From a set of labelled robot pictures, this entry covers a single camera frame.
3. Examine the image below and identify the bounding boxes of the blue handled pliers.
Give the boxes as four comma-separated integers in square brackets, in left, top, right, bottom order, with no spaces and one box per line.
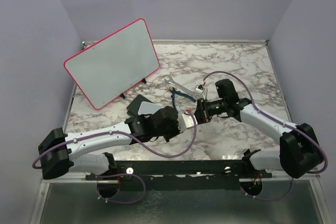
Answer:
[169,88,196,111]

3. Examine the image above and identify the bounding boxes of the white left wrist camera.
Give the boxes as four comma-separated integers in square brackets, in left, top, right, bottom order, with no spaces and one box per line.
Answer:
[177,110,197,132]

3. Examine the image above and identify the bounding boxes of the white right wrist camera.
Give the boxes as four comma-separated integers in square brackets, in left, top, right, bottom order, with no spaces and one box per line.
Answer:
[194,83,208,100]

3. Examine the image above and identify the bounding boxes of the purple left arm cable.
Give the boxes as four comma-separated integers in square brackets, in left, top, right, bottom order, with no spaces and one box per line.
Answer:
[31,108,197,205]

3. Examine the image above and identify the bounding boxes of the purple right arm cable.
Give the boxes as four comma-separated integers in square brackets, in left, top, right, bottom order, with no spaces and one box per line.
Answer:
[203,70,329,201]

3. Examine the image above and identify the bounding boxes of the black front mounting rail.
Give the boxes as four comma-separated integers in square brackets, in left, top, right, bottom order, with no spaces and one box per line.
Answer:
[86,159,272,191]

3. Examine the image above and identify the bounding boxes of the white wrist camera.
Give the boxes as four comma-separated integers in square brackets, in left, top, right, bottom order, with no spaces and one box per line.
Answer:
[194,83,208,100]
[177,110,197,132]

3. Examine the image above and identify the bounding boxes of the silver open-end wrench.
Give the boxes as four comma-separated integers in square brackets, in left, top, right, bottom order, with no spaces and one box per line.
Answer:
[164,76,202,100]

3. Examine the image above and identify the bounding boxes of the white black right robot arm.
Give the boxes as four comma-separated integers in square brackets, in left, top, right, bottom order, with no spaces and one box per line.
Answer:
[194,79,324,178]

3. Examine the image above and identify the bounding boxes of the pink framed whiteboard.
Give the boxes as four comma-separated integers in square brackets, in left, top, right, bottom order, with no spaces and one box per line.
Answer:
[64,18,160,110]

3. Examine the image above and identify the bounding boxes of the aluminium table edge frame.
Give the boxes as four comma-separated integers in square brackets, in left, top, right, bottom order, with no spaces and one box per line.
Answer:
[64,40,291,161]

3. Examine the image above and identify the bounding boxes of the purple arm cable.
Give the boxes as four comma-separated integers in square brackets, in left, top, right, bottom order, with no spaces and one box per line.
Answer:
[31,108,197,205]
[203,70,329,201]

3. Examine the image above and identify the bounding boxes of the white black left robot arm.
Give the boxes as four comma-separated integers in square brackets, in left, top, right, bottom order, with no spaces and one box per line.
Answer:
[32,106,181,180]

